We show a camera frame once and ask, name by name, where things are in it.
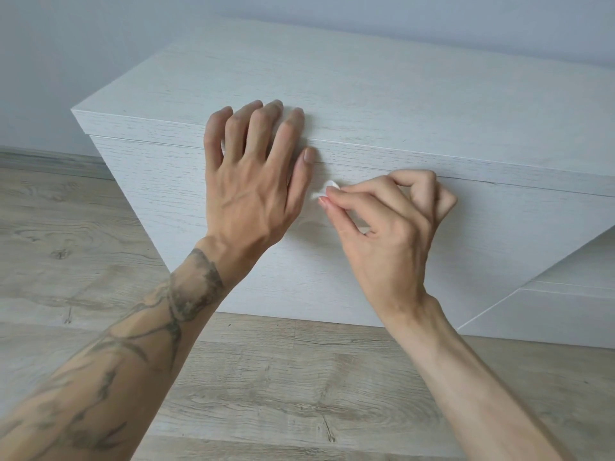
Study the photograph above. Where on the person's right thumb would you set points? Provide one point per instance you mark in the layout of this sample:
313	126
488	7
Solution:
342	216

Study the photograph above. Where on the person's right hand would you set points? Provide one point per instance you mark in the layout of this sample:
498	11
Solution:
389	244

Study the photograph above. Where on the small white sticker piece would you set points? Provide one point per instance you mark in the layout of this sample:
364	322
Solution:
321	191

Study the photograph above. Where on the person's left middle finger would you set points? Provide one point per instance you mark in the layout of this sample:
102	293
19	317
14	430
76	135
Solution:
263	129

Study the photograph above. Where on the grey baseboard strip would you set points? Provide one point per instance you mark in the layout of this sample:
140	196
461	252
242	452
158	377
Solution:
53	163

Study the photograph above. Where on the person's left little finger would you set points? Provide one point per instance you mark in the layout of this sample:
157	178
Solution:
215	134

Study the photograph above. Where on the white wooden cabinet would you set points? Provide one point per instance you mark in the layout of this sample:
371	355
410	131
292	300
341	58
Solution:
413	110

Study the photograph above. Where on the person's left forearm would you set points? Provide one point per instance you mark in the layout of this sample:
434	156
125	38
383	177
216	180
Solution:
115	360

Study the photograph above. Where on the person's left thumb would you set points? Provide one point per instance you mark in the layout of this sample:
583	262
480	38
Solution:
301	181

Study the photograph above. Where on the person's left hand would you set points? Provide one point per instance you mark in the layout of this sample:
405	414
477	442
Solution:
245	201

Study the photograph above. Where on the person's right forearm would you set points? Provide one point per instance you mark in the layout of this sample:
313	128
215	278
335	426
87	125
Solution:
466	384

